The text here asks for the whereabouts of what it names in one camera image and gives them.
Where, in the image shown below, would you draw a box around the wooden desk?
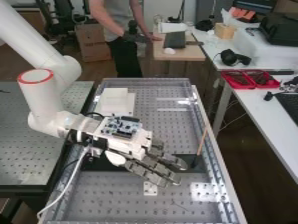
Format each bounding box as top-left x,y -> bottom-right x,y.
148,30 -> 209,80

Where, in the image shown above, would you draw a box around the small wooden box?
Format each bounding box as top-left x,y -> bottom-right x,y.
213,22 -> 237,41

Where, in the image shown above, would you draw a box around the black keyboard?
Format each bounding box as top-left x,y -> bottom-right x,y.
273,92 -> 298,127

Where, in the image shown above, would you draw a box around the black headphones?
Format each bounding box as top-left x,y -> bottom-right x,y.
218,48 -> 253,67

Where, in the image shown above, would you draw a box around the black cable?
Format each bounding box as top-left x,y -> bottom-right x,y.
83,112 -> 107,121

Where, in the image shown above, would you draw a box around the small white box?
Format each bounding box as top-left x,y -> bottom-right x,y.
95,86 -> 137,117

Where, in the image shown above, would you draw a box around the black office chair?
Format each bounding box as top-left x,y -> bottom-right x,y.
35,0 -> 77,40

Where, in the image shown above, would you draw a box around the cardboard box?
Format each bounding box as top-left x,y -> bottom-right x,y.
73,22 -> 113,64

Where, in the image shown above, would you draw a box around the white cable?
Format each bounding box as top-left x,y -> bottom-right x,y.
37,146 -> 92,221

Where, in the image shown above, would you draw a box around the person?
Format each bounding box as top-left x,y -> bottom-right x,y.
88,0 -> 164,80

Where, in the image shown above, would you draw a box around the clear box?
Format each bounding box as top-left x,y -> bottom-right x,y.
40,77 -> 249,224

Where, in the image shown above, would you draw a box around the black case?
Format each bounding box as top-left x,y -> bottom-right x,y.
258,12 -> 298,47

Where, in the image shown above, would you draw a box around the red tray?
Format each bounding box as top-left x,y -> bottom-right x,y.
245,69 -> 282,90
220,70 -> 258,90

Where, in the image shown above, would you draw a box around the black mouse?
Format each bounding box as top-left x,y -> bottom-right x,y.
262,90 -> 277,102

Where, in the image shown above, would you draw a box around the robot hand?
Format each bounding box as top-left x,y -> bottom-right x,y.
93,115 -> 190,189

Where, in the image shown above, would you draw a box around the small white mount block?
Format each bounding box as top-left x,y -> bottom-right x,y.
141,181 -> 160,197

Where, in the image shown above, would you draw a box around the white desk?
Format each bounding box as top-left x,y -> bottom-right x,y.
192,27 -> 298,101
212,74 -> 298,186

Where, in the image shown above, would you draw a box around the thin stick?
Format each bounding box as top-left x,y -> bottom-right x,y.
192,130 -> 212,168

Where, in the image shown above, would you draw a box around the black laptop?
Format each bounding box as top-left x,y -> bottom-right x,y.
162,30 -> 188,50

